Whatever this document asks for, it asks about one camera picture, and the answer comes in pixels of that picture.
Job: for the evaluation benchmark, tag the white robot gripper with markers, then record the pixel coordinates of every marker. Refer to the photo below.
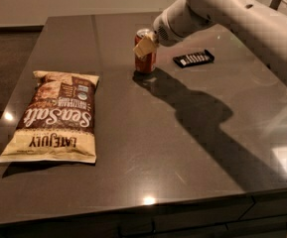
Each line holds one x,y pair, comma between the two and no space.
167,34

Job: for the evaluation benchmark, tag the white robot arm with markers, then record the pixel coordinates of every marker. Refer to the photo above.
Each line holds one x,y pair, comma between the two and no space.
260,28

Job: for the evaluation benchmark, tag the red coke can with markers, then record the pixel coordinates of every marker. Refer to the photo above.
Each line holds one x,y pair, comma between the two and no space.
145,50

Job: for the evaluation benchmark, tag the brown sea salt chip bag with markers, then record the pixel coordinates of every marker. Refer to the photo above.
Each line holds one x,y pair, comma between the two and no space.
58,124

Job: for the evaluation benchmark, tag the black snack bar wrapper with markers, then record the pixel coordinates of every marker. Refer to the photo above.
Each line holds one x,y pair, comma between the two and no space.
193,59

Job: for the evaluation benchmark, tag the dark box behind cup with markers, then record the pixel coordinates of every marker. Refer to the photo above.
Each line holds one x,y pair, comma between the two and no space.
274,4

